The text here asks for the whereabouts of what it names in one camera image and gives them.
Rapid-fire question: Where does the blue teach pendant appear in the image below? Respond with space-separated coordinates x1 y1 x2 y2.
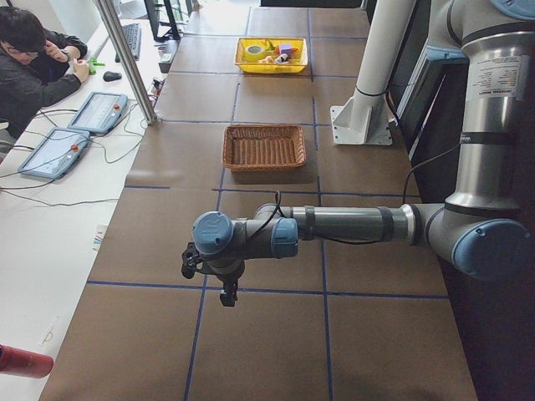
68 92 128 135
18 128 91 180

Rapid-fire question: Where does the black monitor stand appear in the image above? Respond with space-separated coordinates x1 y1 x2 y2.
144 0 181 43

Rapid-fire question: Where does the green plastic tool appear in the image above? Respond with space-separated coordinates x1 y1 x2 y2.
87 58 104 75

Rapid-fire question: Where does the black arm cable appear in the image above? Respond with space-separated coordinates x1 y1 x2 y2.
246 144 461 246

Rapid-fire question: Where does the blue teach pendant far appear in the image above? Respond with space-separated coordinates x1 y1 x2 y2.
68 92 128 135

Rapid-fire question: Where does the purple foam cube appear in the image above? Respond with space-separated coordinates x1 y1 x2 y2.
278 43 293 56

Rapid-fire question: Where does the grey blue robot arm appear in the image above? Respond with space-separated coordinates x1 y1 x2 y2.
181 1 534 307

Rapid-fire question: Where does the orange toy carrot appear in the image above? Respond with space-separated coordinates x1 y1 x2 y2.
274 46 298 54

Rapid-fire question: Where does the black keyboard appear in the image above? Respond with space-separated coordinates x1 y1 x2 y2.
122 23 141 61

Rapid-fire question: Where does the black white toy cow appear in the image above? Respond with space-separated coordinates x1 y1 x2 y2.
274 53 290 64

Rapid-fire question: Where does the brown wicker basket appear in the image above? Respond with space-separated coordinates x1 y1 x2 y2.
222 124 307 172

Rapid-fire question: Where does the yellow tape roll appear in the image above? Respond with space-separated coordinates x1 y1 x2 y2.
244 44 266 63

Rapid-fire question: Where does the aluminium frame post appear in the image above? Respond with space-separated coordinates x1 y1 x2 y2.
94 0 157 125

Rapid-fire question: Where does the white mounting post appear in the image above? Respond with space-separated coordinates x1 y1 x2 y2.
330 0 416 146

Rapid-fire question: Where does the black computer mouse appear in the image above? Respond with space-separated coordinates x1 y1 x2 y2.
103 71 122 82

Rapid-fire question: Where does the blue teach pendant near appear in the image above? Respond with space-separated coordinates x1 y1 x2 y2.
18 128 91 180

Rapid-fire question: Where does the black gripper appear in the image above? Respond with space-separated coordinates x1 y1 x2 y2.
218 272 243 307

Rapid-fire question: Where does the red cylinder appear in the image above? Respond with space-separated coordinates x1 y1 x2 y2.
1 345 54 378

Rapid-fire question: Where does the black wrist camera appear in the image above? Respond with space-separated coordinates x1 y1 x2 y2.
181 241 204 279

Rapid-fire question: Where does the yellow plastic basket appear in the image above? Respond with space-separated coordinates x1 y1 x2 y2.
235 37 308 74

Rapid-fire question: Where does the person in black jacket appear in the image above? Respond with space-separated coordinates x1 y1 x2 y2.
1 7 89 140

